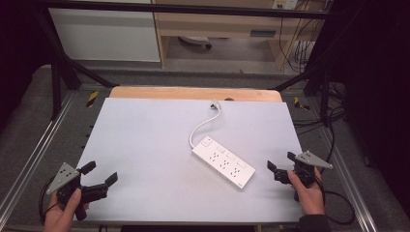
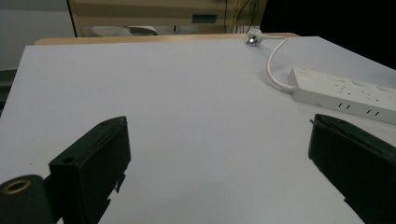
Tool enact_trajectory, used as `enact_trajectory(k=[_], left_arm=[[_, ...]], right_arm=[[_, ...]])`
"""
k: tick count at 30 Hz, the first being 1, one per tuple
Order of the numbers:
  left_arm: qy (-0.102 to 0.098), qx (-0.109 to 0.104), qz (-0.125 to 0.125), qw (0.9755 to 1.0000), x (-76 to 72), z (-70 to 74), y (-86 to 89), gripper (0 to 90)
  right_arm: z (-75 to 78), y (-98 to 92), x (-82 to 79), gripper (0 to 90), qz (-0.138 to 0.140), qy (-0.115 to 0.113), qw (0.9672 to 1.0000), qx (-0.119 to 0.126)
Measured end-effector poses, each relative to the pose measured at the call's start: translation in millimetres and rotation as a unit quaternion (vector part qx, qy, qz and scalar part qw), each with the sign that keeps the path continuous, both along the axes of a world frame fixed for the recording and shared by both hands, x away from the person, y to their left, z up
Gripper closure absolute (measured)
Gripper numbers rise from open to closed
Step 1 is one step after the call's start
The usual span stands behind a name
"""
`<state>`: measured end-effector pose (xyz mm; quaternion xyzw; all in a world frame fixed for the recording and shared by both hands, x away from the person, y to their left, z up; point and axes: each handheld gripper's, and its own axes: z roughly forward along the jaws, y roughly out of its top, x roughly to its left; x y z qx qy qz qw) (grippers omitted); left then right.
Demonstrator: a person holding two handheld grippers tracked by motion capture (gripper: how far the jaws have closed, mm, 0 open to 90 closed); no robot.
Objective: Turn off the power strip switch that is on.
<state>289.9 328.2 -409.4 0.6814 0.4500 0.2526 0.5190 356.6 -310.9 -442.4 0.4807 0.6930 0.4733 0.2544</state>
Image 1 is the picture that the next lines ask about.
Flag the person's right hand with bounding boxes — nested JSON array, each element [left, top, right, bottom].
[[286, 167, 327, 217]]

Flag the white power strip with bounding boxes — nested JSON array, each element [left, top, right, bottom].
[[191, 134, 256, 190]]

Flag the aluminium rail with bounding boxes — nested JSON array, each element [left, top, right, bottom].
[[0, 91, 78, 223], [317, 125, 380, 232]]

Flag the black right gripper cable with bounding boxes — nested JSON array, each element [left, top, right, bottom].
[[313, 175, 357, 226]]

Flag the white power strip cable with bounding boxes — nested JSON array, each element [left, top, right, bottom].
[[189, 107, 222, 150]]

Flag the light wooden desk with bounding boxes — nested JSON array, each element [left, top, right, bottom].
[[151, 0, 327, 71]]

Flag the white wall outlet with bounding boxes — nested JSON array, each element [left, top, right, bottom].
[[272, 0, 299, 10]]

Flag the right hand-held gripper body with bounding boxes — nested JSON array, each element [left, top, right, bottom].
[[289, 150, 335, 203]]

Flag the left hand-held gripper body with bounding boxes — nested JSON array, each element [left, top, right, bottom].
[[45, 161, 88, 222]]

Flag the wooden table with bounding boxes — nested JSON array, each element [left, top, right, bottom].
[[108, 85, 283, 103]]

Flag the white cabinet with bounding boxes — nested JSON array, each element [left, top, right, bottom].
[[47, 8, 161, 63]]

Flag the hanging black cables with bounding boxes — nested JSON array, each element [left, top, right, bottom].
[[278, 0, 323, 73]]

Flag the black floor cables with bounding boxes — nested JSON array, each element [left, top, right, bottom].
[[291, 81, 348, 163]]

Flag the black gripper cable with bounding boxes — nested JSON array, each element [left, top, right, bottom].
[[313, 175, 357, 226], [38, 175, 61, 225]]

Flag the person's left hand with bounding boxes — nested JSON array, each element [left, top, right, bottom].
[[43, 188, 91, 232]]

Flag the black metal frame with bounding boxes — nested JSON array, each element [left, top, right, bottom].
[[32, 0, 342, 127]]

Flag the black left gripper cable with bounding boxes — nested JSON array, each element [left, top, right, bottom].
[[38, 175, 61, 225]]

